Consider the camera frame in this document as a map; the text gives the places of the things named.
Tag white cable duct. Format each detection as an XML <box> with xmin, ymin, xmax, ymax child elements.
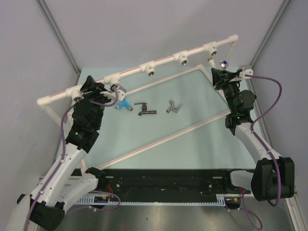
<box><xmin>74</xmin><ymin>196</ymin><xmax>228</xmax><ymax>206</ymax></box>

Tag blue plastic faucet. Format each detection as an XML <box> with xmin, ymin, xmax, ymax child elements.
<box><xmin>115</xmin><ymin>97</ymin><xmax>133</xmax><ymax>111</ymax></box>

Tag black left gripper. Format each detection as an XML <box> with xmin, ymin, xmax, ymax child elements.
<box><xmin>80</xmin><ymin>77</ymin><xmax>114</xmax><ymax>128</ymax></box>

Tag chrome metal faucet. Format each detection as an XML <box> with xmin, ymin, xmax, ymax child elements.
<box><xmin>166</xmin><ymin>100</ymin><xmax>183</xmax><ymax>114</ymax></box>

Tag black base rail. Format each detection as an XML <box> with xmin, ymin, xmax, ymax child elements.
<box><xmin>86</xmin><ymin>167</ymin><xmax>242</xmax><ymax>194</ymax></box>

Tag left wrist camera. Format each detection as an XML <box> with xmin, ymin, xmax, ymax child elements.
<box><xmin>100</xmin><ymin>83</ymin><xmax>127</xmax><ymax>101</ymax></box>

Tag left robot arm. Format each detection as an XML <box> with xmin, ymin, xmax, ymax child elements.
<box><xmin>6</xmin><ymin>76</ymin><xmax>125</xmax><ymax>231</ymax></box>

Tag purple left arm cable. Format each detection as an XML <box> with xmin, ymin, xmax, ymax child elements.
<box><xmin>24</xmin><ymin>86</ymin><xmax>122</xmax><ymax>231</ymax></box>

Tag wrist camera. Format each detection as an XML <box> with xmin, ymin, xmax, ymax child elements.
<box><xmin>100</xmin><ymin>83</ymin><xmax>127</xmax><ymax>101</ymax></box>
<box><xmin>231</xmin><ymin>66</ymin><xmax>254</xmax><ymax>82</ymax></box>

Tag white faucet blue cap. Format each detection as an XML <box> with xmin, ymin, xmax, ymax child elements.
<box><xmin>207</xmin><ymin>57</ymin><xmax>229</xmax><ymax>71</ymax></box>

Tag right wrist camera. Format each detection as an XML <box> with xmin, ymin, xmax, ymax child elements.
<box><xmin>231</xmin><ymin>66</ymin><xmax>254</xmax><ymax>82</ymax></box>

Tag dark bronze faucet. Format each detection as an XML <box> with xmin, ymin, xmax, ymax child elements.
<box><xmin>134</xmin><ymin>102</ymin><xmax>157</xmax><ymax>116</ymax></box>

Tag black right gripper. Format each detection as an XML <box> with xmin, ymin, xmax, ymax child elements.
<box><xmin>211</xmin><ymin>67</ymin><xmax>242</xmax><ymax>113</ymax></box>

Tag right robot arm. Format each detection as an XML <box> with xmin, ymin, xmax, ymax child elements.
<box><xmin>211</xmin><ymin>68</ymin><xmax>295</xmax><ymax>202</ymax></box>

